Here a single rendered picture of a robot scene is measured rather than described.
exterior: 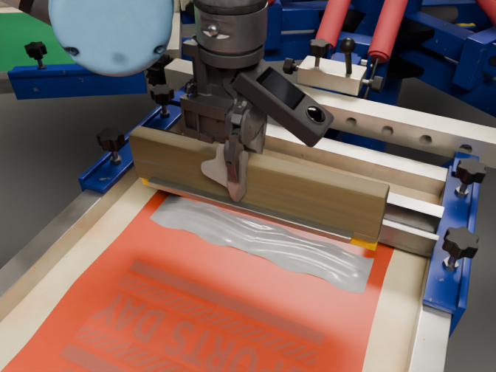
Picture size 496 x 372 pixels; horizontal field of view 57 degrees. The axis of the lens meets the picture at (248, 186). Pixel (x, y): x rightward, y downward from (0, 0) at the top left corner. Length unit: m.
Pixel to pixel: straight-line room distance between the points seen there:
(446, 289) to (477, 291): 1.38
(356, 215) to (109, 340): 0.36
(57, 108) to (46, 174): 0.63
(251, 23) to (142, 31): 0.19
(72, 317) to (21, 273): 0.09
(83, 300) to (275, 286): 0.27
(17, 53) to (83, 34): 1.09
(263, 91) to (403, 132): 0.43
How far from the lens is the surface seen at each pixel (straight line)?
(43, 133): 2.84
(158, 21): 0.31
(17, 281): 0.71
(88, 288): 0.71
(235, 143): 0.52
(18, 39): 1.49
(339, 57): 1.07
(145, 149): 0.66
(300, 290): 0.68
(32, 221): 2.30
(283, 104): 0.50
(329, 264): 0.70
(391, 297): 0.70
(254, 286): 0.68
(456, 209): 0.78
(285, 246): 0.71
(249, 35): 0.48
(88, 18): 0.31
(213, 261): 0.71
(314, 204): 0.57
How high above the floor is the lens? 1.50
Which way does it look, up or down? 42 degrees down
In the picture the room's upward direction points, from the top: straight up
